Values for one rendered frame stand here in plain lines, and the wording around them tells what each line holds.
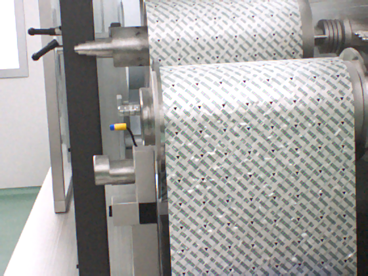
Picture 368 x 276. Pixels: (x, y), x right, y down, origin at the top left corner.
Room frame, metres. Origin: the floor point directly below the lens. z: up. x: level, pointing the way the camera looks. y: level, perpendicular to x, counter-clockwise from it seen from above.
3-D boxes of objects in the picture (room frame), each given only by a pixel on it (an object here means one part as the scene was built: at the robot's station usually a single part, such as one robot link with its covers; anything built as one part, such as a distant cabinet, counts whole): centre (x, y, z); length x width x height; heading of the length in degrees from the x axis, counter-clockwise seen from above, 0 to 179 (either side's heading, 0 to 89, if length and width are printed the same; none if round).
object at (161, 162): (0.94, 0.03, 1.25); 0.15 x 0.01 x 0.15; 5
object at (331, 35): (1.22, -0.24, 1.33); 0.07 x 0.07 x 0.07; 5
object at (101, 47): (1.18, 0.14, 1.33); 0.06 x 0.03 x 0.03; 95
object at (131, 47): (1.19, 0.08, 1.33); 0.06 x 0.06 x 0.06; 5
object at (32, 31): (1.22, 0.22, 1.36); 0.05 x 0.01 x 0.01; 95
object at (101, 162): (0.97, 0.11, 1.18); 0.04 x 0.02 x 0.04; 5
